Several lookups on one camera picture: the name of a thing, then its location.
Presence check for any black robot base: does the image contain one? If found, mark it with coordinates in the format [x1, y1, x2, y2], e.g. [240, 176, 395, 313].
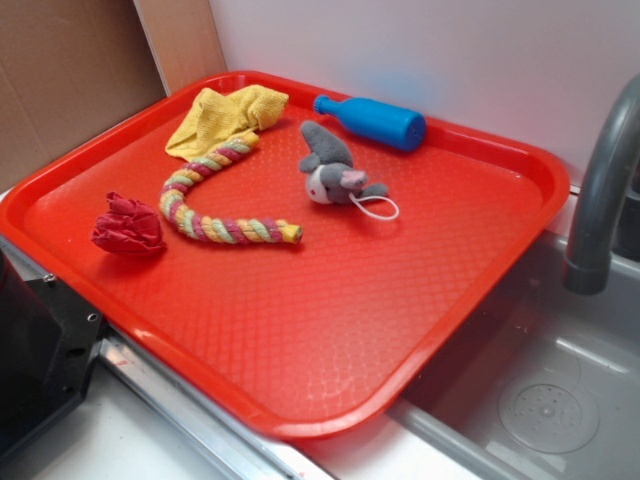
[1, 255, 105, 462]

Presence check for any gray sink basin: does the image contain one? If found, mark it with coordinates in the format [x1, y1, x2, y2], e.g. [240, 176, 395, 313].
[390, 234, 639, 479]

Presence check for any yellow cloth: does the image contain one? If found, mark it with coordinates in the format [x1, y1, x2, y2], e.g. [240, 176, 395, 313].
[165, 85, 289, 161]

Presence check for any red crumpled cloth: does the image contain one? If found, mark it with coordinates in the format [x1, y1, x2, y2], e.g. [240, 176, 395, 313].
[90, 192, 166, 256]

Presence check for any brown cardboard panel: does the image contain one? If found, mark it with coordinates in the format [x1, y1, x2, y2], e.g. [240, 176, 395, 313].
[1, 1, 226, 190]

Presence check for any red plastic tray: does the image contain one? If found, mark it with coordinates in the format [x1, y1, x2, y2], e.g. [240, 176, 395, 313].
[1, 72, 569, 439]

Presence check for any blue plastic bottle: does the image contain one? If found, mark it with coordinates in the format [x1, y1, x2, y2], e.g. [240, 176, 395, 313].
[313, 95, 427, 152]

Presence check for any multicolour braided rope toy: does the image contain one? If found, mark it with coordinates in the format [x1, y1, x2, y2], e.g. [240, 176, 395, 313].
[159, 130, 303, 245]

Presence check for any gray plush animal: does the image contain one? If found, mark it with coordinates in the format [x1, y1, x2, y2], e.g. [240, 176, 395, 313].
[299, 121, 400, 221]

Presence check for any gray faucet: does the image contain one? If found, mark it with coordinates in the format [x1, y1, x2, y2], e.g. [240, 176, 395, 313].
[562, 76, 639, 295]

